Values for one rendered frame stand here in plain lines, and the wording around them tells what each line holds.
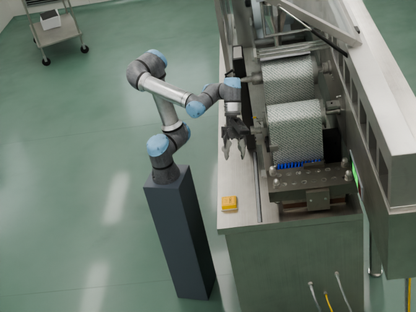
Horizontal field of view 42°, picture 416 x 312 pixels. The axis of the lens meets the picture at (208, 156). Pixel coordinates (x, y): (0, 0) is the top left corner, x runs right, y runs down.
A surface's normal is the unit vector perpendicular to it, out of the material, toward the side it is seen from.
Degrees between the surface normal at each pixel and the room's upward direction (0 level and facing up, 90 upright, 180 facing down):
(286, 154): 90
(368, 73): 0
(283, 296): 90
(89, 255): 0
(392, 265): 90
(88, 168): 0
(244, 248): 90
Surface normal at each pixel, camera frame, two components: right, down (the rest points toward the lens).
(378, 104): -0.17, -0.79
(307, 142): -0.03, 0.60
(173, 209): -0.26, 0.61
